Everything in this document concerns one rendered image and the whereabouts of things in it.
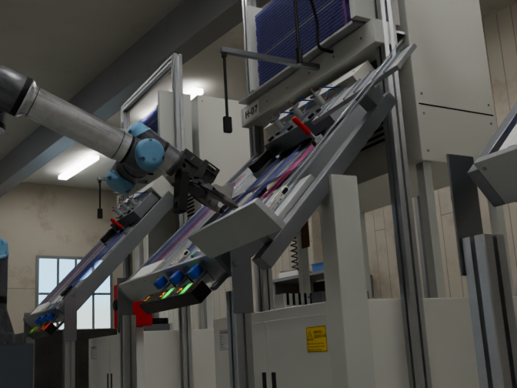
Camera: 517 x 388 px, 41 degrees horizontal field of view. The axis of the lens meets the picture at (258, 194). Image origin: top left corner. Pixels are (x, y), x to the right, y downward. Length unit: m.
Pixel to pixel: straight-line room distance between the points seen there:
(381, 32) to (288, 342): 0.88
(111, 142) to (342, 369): 0.77
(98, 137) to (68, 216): 9.66
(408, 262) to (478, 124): 0.56
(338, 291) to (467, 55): 1.12
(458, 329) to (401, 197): 0.39
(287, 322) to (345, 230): 0.60
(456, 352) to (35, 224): 9.60
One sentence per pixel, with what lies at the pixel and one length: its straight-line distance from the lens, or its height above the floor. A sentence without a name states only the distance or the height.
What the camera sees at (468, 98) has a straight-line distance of 2.18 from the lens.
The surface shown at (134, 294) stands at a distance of 2.13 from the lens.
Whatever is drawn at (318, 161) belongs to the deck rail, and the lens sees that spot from 1.75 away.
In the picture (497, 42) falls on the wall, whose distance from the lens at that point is 6.42.
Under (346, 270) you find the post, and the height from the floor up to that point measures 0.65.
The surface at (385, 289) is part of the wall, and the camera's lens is 6.93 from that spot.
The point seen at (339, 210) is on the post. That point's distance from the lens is 1.35.
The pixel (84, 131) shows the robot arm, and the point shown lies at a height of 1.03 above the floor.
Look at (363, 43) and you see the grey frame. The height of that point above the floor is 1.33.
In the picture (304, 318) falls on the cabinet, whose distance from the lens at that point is 1.83.
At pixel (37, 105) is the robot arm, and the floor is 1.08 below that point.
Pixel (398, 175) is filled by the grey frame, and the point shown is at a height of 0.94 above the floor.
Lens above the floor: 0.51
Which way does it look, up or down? 13 degrees up
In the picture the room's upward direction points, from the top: 3 degrees counter-clockwise
